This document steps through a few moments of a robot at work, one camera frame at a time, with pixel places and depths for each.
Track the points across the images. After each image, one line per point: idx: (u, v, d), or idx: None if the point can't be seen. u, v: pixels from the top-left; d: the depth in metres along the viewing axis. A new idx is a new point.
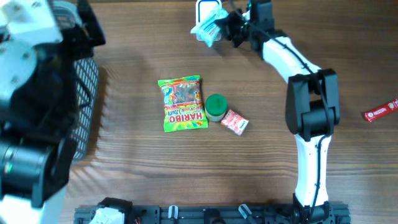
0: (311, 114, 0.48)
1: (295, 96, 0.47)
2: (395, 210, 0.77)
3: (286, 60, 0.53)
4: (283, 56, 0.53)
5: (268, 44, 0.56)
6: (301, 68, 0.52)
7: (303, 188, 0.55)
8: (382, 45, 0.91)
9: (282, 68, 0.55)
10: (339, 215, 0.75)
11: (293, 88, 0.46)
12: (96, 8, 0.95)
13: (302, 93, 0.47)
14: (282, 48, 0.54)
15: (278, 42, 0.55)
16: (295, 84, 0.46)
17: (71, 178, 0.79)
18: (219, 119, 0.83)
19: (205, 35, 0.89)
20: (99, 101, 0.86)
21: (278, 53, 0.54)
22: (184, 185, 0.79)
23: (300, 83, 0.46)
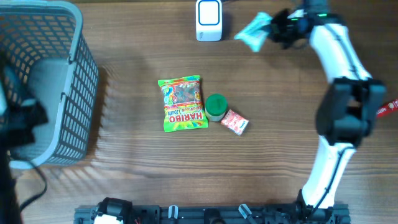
0: (344, 120, 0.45)
1: (335, 99, 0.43)
2: (395, 210, 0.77)
3: (336, 54, 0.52)
4: (334, 48, 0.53)
5: (321, 29, 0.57)
6: (350, 70, 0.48)
7: (312, 188, 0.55)
8: (384, 45, 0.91)
9: (328, 59, 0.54)
10: (339, 215, 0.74)
11: (335, 90, 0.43)
12: (96, 7, 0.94)
13: (342, 97, 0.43)
14: (334, 39, 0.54)
15: (330, 32, 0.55)
16: (339, 87, 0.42)
17: (71, 178, 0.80)
18: (219, 119, 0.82)
19: (251, 38, 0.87)
20: (99, 101, 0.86)
21: (328, 42, 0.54)
22: (184, 185, 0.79)
23: (345, 85, 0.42)
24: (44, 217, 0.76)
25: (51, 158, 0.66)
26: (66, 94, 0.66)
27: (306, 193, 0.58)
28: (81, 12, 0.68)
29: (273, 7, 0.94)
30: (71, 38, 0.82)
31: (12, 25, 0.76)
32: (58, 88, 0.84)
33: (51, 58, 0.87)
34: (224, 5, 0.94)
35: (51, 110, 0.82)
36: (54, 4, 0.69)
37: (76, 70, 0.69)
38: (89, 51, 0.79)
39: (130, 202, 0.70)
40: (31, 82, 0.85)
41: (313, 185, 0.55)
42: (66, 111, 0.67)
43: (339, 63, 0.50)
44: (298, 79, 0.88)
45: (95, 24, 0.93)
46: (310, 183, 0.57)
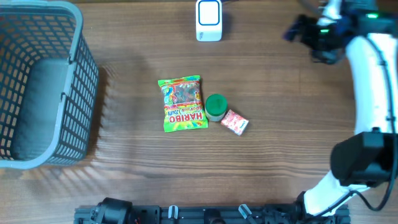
0: (365, 170, 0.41)
1: (359, 154, 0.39)
2: (395, 210, 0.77)
3: (374, 91, 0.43)
4: (371, 73, 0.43)
5: (362, 40, 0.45)
6: (385, 118, 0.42)
7: (315, 203, 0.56)
8: None
9: (360, 83, 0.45)
10: (339, 215, 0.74)
11: (362, 147, 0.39)
12: (96, 8, 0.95)
13: (364, 155, 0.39)
14: (378, 61, 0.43)
15: (375, 51, 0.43)
16: (365, 143, 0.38)
17: (71, 178, 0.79)
18: (219, 119, 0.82)
19: None
20: (99, 101, 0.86)
21: (368, 65, 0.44)
22: (184, 185, 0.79)
23: (372, 146, 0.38)
24: (43, 217, 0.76)
25: (51, 158, 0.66)
26: (66, 94, 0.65)
27: (309, 200, 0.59)
28: (81, 12, 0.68)
29: (273, 7, 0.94)
30: (71, 38, 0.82)
31: (12, 25, 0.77)
32: (58, 88, 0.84)
33: (51, 58, 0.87)
34: (224, 5, 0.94)
35: (51, 110, 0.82)
36: (54, 4, 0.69)
37: (76, 70, 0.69)
38: (89, 51, 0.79)
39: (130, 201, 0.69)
40: (31, 82, 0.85)
41: (316, 199, 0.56)
42: (66, 111, 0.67)
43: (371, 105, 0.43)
44: (298, 79, 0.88)
45: (94, 24, 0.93)
46: (311, 193, 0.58)
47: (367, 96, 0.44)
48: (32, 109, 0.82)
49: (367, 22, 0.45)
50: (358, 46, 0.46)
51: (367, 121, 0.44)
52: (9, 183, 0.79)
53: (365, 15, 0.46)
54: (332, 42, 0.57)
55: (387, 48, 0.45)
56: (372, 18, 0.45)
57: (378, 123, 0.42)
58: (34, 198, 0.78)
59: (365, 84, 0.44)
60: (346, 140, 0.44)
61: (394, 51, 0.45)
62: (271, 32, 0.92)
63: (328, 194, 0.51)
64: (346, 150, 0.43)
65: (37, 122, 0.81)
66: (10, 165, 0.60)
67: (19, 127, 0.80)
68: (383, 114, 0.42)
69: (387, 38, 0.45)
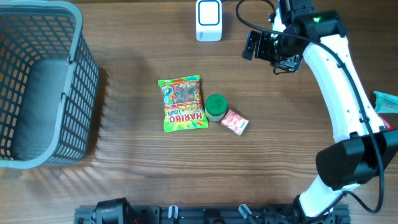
0: (354, 175, 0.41)
1: (345, 162, 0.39)
2: (395, 210, 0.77)
3: (341, 96, 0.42)
4: (334, 78, 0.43)
5: (316, 47, 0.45)
6: (359, 121, 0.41)
7: (312, 206, 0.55)
8: (382, 45, 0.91)
9: (326, 89, 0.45)
10: (339, 215, 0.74)
11: (345, 155, 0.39)
12: (96, 8, 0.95)
13: (349, 161, 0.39)
14: (337, 65, 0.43)
15: (333, 55, 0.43)
16: (347, 151, 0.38)
17: (71, 178, 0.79)
18: (219, 119, 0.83)
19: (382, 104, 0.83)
20: (99, 101, 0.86)
21: (329, 70, 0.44)
22: (184, 185, 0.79)
23: (354, 151, 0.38)
24: (43, 217, 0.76)
25: (51, 158, 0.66)
26: (66, 94, 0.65)
27: (305, 204, 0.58)
28: (81, 13, 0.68)
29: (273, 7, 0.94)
30: (71, 38, 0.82)
31: (12, 25, 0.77)
32: (58, 88, 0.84)
33: (51, 58, 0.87)
34: (224, 5, 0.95)
35: (51, 110, 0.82)
36: (53, 4, 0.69)
37: (76, 70, 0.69)
38: (89, 51, 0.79)
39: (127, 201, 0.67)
40: (31, 82, 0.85)
41: (312, 203, 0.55)
42: (66, 111, 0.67)
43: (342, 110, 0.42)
44: (299, 79, 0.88)
45: (94, 24, 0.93)
46: (306, 197, 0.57)
47: (336, 101, 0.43)
48: (32, 109, 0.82)
49: (314, 28, 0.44)
50: (313, 53, 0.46)
51: (341, 128, 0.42)
52: (9, 183, 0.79)
53: (311, 20, 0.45)
54: (288, 50, 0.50)
55: (341, 50, 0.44)
56: (318, 23, 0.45)
57: (352, 127, 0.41)
58: (34, 198, 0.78)
59: (331, 89, 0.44)
60: (327, 149, 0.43)
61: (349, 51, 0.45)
62: None
63: (323, 196, 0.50)
64: (329, 158, 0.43)
65: (37, 122, 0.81)
66: (10, 165, 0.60)
67: (19, 127, 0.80)
68: (356, 117, 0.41)
69: (339, 39, 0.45)
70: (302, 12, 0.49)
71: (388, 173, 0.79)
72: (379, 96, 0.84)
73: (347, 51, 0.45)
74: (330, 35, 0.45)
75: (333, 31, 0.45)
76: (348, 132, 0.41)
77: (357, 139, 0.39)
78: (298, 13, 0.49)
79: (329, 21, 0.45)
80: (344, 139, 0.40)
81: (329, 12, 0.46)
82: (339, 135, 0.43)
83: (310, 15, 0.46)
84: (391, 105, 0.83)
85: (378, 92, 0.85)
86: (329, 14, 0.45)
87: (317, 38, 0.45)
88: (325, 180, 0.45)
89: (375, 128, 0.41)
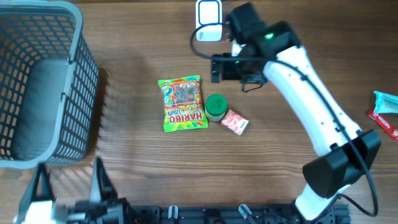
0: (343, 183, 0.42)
1: (332, 176, 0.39)
2: (395, 210, 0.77)
3: (313, 110, 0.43)
4: (301, 93, 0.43)
5: (275, 65, 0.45)
6: (336, 129, 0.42)
7: (306, 208, 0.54)
8: (382, 45, 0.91)
9: (296, 104, 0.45)
10: (339, 216, 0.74)
11: (333, 171, 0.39)
12: (96, 8, 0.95)
13: (337, 174, 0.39)
14: (300, 78, 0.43)
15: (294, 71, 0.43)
16: (333, 167, 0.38)
17: (71, 179, 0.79)
18: (219, 119, 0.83)
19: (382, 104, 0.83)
20: (99, 101, 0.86)
21: (294, 86, 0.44)
22: (184, 185, 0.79)
23: (339, 164, 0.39)
24: None
25: (51, 158, 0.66)
26: (66, 94, 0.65)
27: (299, 206, 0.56)
28: (81, 12, 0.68)
29: (273, 8, 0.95)
30: (71, 38, 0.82)
31: (12, 25, 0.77)
32: (58, 88, 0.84)
33: (51, 58, 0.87)
34: (224, 5, 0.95)
35: (51, 111, 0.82)
36: (53, 4, 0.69)
37: (76, 70, 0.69)
38: (89, 51, 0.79)
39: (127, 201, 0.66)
40: (31, 82, 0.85)
41: (307, 205, 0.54)
42: (66, 111, 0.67)
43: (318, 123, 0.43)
44: None
45: (95, 24, 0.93)
46: (300, 200, 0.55)
47: (308, 116, 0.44)
48: (32, 109, 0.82)
49: (268, 45, 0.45)
50: (274, 71, 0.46)
51: (321, 140, 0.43)
52: (9, 183, 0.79)
53: (263, 37, 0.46)
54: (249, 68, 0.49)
55: (299, 62, 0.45)
56: (271, 40, 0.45)
57: (331, 139, 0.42)
58: None
59: (301, 104, 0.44)
60: (309, 163, 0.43)
61: (308, 60, 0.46)
62: None
63: (321, 202, 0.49)
64: (314, 174, 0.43)
65: (37, 122, 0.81)
66: (10, 165, 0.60)
67: (19, 127, 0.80)
68: (331, 127, 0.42)
69: (295, 51, 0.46)
70: (254, 29, 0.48)
71: (388, 173, 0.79)
72: (380, 95, 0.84)
73: (305, 60, 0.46)
74: (285, 50, 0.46)
75: (287, 44, 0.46)
76: (329, 144, 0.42)
77: (339, 150, 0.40)
78: (249, 31, 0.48)
79: (281, 35, 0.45)
80: (326, 153, 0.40)
81: (278, 25, 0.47)
82: (320, 146, 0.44)
83: (260, 33, 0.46)
84: (390, 105, 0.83)
85: (378, 92, 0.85)
86: (280, 28, 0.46)
87: (273, 54, 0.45)
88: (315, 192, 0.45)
89: (352, 132, 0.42)
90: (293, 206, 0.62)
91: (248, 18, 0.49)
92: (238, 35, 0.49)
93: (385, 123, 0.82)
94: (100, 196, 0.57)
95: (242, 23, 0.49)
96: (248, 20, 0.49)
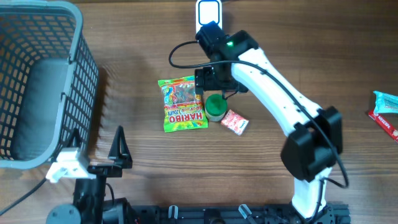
0: (318, 161, 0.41)
1: (300, 152, 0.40)
2: (395, 210, 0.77)
3: (274, 98, 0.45)
4: (262, 84, 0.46)
5: (237, 65, 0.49)
6: (297, 111, 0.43)
7: (302, 206, 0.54)
8: (382, 45, 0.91)
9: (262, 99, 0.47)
10: (339, 215, 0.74)
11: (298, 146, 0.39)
12: (96, 7, 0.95)
13: (304, 149, 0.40)
14: (261, 73, 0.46)
15: (254, 66, 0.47)
16: (298, 142, 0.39)
17: (71, 178, 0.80)
18: (219, 119, 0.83)
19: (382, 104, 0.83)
20: (99, 101, 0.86)
21: (255, 80, 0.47)
22: (184, 185, 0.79)
23: (303, 139, 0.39)
24: (44, 217, 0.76)
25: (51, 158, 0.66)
26: (66, 94, 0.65)
27: (296, 205, 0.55)
28: (81, 12, 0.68)
29: (272, 7, 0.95)
30: (70, 38, 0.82)
31: (12, 25, 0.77)
32: (58, 88, 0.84)
33: (51, 58, 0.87)
34: (224, 5, 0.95)
35: (51, 110, 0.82)
36: (53, 4, 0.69)
37: (76, 70, 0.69)
38: (89, 51, 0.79)
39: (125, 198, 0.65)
40: (31, 82, 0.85)
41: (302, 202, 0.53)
42: (66, 111, 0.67)
43: (280, 108, 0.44)
44: (298, 79, 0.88)
45: (94, 24, 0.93)
46: (296, 199, 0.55)
47: (272, 104, 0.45)
48: (32, 108, 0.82)
49: (231, 51, 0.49)
50: (238, 72, 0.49)
51: (285, 125, 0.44)
52: (9, 183, 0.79)
53: (225, 46, 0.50)
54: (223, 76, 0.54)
55: (259, 60, 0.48)
56: (232, 46, 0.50)
57: (295, 119, 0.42)
58: (34, 198, 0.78)
59: (265, 96, 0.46)
60: (283, 150, 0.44)
61: (267, 58, 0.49)
62: (270, 32, 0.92)
63: (308, 190, 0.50)
64: (288, 157, 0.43)
65: (37, 121, 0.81)
66: (10, 165, 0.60)
67: (19, 127, 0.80)
68: (293, 109, 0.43)
69: (255, 51, 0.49)
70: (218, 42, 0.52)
71: (388, 173, 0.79)
72: (379, 96, 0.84)
73: (265, 58, 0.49)
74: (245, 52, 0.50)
75: (247, 48, 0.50)
76: (291, 124, 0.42)
77: (301, 127, 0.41)
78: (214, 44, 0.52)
79: (241, 42, 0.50)
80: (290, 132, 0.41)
81: (239, 34, 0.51)
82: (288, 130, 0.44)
83: (223, 43, 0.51)
84: (390, 105, 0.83)
85: (377, 92, 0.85)
86: (240, 36, 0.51)
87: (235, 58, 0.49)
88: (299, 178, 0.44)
89: (313, 112, 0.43)
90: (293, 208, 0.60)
91: (215, 33, 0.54)
92: (207, 48, 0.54)
93: (385, 123, 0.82)
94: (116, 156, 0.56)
95: (209, 37, 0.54)
96: (215, 35, 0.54)
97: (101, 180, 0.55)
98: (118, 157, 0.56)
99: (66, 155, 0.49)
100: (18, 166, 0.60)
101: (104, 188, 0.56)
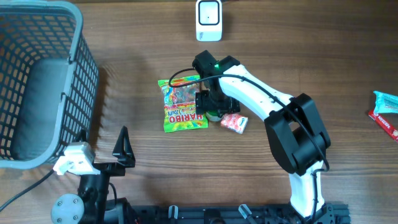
0: (301, 149, 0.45)
1: (278, 137, 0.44)
2: (395, 210, 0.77)
3: (252, 96, 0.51)
4: (243, 89, 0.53)
5: (222, 79, 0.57)
6: (272, 102, 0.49)
7: (300, 205, 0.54)
8: (382, 45, 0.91)
9: (245, 101, 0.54)
10: (339, 215, 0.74)
11: (274, 130, 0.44)
12: (96, 8, 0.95)
13: (281, 134, 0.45)
14: (241, 81, 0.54)
15: (234, 76, 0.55)
16: (273, 127, 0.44)
17: (72, 178, 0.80)
18: (219, 119, 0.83)
19: (382, 104, 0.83)
20: (99, 101, 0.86)
21: (237, 86, 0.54)
22: (184, 185, 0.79)
23: (278, 123, 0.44)
24: (44, 217, 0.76)
25: (51, 158, 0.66)
26: (66, 94, 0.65)
27: (296, 206, 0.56)
28: (81, 12, 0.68)
29: (272, 7, 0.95)
30: (71, 38, 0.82)
31: (12, 25, 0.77)
32: (59, 88, 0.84)
33: (51, 58, 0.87)
34: (224, 5, 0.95)
35: (51, 110, 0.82)
36: (54, 3, 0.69)
37: (76, 70, 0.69)
38: (89, 51, 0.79)
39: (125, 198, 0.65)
40: (31, 82, 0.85)
41: (300, 200, 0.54)
42: (66, 111, 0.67)
43: (257, 103, 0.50)
44: (299, 79, 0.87)
45: (95, 24, 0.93)
46: (295, 199, 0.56)
47: (252, 103, 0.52)
48: (32, 108, 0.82)
49: (218, 71, 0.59)
50: (223, 84, 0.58)
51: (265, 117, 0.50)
52: (9, 183, 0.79)
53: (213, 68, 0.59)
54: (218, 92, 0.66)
55: (239, 71, 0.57)
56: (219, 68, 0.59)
57: (269, 109, 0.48)
58: (34, 198, 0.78)
59: (246, 98, 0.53)
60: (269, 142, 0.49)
61: (246, 70, 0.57)
62: (270, 32, 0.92)
63: (303, 186, 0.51)
64: (276, 149, 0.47)
65: (37, 121, 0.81)
66: (10, 165, 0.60)
67: (19, 127, 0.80)
68: (268, 102, 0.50)
69: (236, 66, 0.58)
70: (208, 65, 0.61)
71: (388, 173, 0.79)
72: (379, 96, 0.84)
73: (245, 70, 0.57)
74: (229, 68, 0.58)
75: (231, 65, 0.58)
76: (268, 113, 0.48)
77: (275, 113, 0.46)
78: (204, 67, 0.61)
79: (226, 63, 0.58)
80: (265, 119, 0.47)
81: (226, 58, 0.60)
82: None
83: (212, 66, 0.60)
84: (391, 105, 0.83)
85: (378, 92, 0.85)
86: (226, 59, 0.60)
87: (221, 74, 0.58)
88: (289, 171, 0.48)
89: (285, 100, 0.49)
90: (293, 208, 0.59)
91: (207, 58, 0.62)
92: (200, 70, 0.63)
93: (385, 123, 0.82)
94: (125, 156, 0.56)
95: (202, 61, 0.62)
96: (207, 60, 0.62)
97: (105, 177, 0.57)
98: (122, 154, 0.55)
99: (73, 149, 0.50)
100: (18, 166, 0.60)
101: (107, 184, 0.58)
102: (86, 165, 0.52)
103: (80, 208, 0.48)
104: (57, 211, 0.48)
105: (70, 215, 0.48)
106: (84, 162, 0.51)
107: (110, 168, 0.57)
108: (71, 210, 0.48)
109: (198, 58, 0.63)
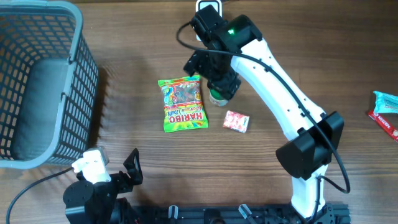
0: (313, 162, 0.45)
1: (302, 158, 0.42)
2: (395, 211, 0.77)
3: (277, 98, 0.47)
4: (267, 82, 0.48)
5: (239, 59, 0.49)
6: (301, 114, 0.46)
7: (302, 205, 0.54)
8: (382, 45, 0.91)
9: (263, 93, 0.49)
10: (339, 215, 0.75)
11: (301, 153, 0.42)
12: (97, 8, 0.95)
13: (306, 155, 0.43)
14: (265, 70, 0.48)
15: (257, 63, 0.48)
16: (301, 149, 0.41)
17: (72, 178, 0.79)
18: (226, 103, 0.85)
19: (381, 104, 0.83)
20: (99, 101, 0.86)
21: (259, 76, 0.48)
22: (183, 186, 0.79)
23: (308, 147, 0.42)
24: (43, 217, 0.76)
25: (51, 158, 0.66)
26: (66, 94, 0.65)
27: (297, 205, 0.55)
28: (81, 12, 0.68)
29: (273, 7, 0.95)
30: (71, 38, 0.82)
31: (12, 25, 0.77)
32: (59, 88, 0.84)
33: (51, 58, 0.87)
34: (224, 5, 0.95)
35: (51, 110, 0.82)
36: (53, 4, 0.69)
37: (76, 70, 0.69)
38: (89, 51, 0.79)
39: (124, 197, 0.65)
40: (31, 82, 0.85)
41: (301, 200, 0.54)
42: (66, 111, 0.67)
43: (283, 111, 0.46)
44: (298, 79, 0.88)
45: (94, 24, 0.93)
46: (295, 198, 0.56)
47: (275, 105, 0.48)
48: (32, 108, 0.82)
49: (232, 40, 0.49)
50: (240, 64, 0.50)
51: (287, 127, 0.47)
52: (9, 183, 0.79)
53: (226, 34, 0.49)
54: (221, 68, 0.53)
55: (263, 55, 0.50)
56: (234, 36, 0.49)
57: (298, 123, 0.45)
58: (35, 198, 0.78)
59: (269, 95, 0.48)
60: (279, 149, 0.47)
61: (270, 53, 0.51)
62: (270, 32, 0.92)
63: (306, 188, 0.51)
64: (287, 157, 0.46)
65: (37, 121, 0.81)
66: (10, 165, 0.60)
67: (19, 127, 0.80)
68: (297, 112, 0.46)
69: (258, 43, 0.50)
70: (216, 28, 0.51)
71: (388, 173, 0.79)
72: (380, 96, 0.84)
73: (269, 53, 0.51)
74: (247, 43, 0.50)
75: (249, 38, 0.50)
76: (296, 129, 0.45)
77: (305, 132, 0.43)
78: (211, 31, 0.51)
79: (242, 31, 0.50)
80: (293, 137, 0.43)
81: (240, 20, 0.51)
82: (289, 132, 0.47)
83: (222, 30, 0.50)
84: (391, 105, 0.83)
85: (377, 92, 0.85)
86: (240, 24, 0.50)
87: (237, 49, 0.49)
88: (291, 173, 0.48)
89: (317, 116, 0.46)
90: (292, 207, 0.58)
91: (214, 17, 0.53)
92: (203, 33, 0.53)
93: (385, 123, 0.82)
94: (137, 164, 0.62)
95: (205, 20, 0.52)
96: (213, 20, 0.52)
97: (114, 185, 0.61)
98: (132, 163, 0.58)
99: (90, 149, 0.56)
100: (18, 165, 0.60)
101: (114, 195, 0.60)
102: (101, 167, 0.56)
103: (91, 191, 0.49)
104: (67, 193, 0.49)
105: (79, 196, 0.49)
106: (99, 162, 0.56)
107: (120, 176, 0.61)
108: (81, 191, 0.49)
109: (203, 17, 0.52)
